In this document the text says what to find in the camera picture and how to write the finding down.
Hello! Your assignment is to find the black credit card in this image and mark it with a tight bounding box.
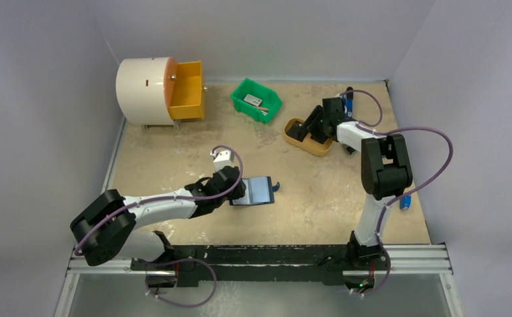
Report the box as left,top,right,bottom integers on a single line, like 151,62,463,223
286,121,308,143

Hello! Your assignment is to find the navy blue card holder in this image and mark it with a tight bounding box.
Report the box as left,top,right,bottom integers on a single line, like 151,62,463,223
229,176,280,206

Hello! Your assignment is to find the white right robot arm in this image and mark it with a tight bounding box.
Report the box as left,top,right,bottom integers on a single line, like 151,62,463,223
302,97,412,269

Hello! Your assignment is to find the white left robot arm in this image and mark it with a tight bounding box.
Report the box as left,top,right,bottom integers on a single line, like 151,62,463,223
69,166,245,266

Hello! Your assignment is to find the blue stapler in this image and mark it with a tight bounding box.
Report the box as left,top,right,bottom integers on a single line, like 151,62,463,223
340,87,354,121

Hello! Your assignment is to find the tan oval tray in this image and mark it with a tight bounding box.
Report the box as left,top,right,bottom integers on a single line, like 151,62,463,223
283,118,333,157

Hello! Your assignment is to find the small black marker cap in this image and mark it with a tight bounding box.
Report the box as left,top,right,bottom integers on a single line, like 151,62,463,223
345,147,356,155

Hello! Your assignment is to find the small box in bin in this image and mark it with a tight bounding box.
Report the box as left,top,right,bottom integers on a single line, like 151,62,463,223
243,94,262,107

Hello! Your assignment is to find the green plastic bin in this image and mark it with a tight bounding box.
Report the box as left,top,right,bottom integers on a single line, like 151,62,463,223
230,78,283,124

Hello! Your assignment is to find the yellow open drawer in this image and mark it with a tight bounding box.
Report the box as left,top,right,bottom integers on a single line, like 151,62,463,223
168,61,206,120

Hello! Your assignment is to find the small blue object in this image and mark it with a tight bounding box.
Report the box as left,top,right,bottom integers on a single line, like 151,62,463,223
399,195,412,211

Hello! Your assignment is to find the white cylindrical drawer cabinet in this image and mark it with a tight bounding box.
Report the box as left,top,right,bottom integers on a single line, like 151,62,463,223
115,57,177,125

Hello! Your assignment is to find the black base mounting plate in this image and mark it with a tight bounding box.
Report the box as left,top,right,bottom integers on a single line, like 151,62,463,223
131,243,390,287

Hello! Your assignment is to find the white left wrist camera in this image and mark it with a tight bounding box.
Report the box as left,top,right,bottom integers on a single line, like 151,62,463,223
213,149,234,170

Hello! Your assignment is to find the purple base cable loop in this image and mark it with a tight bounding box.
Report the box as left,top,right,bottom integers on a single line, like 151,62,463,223
144,255,220,309

